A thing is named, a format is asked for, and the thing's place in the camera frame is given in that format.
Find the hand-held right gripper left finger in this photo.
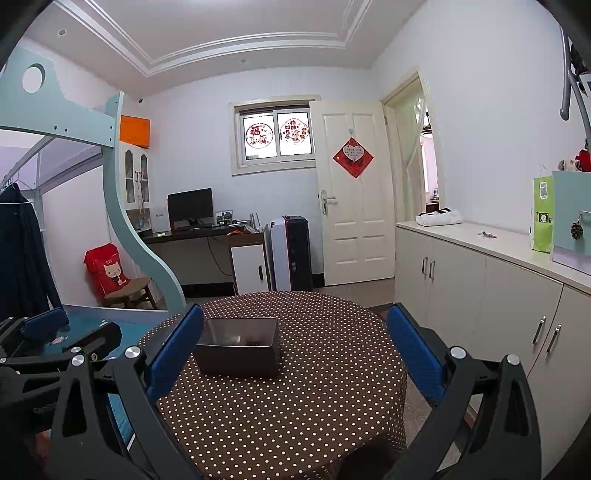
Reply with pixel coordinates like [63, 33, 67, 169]
[48, 304, 205, 480]

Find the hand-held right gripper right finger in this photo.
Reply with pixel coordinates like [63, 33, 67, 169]
[383, 303, 542, 480]

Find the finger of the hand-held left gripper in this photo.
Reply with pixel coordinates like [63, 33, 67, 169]
[0, 322, 123, 370]
[0, 307, 70, 358]

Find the metal tin box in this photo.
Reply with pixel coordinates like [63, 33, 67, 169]
[194, 316, 282, 377]

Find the teal bed blanket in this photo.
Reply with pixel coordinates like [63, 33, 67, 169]
[46, 307, 153, 444]

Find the wooden chair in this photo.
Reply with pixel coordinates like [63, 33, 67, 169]
[102, 277, 158, 310]

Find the red cat bag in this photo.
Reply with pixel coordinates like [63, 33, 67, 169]
[84, 243, 132, 298]

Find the dark jacket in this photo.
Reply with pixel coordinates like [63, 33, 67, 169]
[0, 182, 63, 324]

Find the white sideboard cabinet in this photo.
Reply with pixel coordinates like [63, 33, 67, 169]
[394, 220, 591, 478]

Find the small white door cabinet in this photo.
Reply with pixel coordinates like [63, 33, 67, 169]
[229, 243, 269, 296]

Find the dark desk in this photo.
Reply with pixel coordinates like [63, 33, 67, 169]
[139, 224, 266, 296]

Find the brown polka dot tablecloth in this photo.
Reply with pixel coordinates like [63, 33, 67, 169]
[139, 291, 409, 480]

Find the clothes hanger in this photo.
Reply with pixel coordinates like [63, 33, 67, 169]
[0, 178, 31, 204]

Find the white panel door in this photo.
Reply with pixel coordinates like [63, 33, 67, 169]
[308, 99, 397, 287]

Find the white folded cloth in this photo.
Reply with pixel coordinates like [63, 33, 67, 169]
[416, 209, 464, 227]

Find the black computer monitor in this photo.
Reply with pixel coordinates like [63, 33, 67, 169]
[167, 188, 214, 230]

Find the white and dark suitcase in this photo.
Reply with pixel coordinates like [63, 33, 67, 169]
[268, 215, 312, 292]

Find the white glass-door cupboard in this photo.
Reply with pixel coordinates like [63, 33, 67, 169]
[119, 141, 152, 232]

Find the green paper bag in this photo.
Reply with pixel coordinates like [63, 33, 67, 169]
[531, 175, 555, 254]

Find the red door decoration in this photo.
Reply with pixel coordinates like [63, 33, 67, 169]
[332, 137, 375, 179]

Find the orange box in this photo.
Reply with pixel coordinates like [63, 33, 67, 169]
[120, 115, 151, 149]

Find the light blue gift bag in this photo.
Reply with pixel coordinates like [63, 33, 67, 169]
[551, 171, 591, 278]

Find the window with red stickers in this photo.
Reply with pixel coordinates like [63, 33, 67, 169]
[228, 95, 321, 176]

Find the red plush toy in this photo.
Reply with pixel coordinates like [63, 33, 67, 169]
[556, 148, 591, 172]

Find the grey metal rack tube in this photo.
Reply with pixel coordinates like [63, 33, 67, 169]
[558, 23, 591, 139]

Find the light blue loft bed frame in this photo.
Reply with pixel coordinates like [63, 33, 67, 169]
[0, 46, 188, 319]

